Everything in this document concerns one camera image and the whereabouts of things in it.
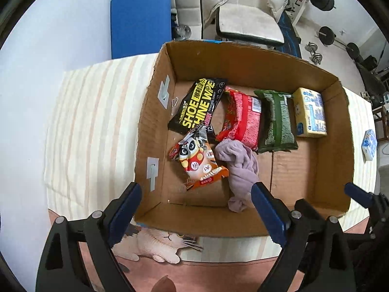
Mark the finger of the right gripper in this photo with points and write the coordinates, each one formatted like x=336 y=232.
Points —
x=377 y=204

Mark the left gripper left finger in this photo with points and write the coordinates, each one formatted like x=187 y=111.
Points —
x=62 y=267

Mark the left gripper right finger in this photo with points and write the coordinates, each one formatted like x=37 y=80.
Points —
x=311 y=244

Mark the yellow blue tissue pack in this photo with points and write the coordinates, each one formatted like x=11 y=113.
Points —
x=309 y=113

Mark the lilac fluffy cloth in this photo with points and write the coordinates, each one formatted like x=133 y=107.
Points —
x=243 y=172

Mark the orange cartoon snack bag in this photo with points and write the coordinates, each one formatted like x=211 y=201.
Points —
x=197 y=159

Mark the black shoe wipes packet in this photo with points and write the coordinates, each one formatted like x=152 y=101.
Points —
x=198 y=106

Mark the wooden chair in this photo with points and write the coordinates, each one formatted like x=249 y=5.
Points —
x=380 y=115

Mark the green snack packet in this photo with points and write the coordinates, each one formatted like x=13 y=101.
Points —
x=276 y=132

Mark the striped cream table mat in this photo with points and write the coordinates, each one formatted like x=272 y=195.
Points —
x=92 y=142

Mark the chrome dumbbell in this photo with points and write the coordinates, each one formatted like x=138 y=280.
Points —
x=315 y=56

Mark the red snack packet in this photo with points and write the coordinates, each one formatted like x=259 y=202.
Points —
x=242 y=119

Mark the blue weight bench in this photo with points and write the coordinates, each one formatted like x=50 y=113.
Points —
x=291 y=41

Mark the beige chair with jacket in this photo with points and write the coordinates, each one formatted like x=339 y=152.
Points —
x=247 y=24

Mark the blue foam mat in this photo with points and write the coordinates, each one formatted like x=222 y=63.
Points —
x=139 y=26

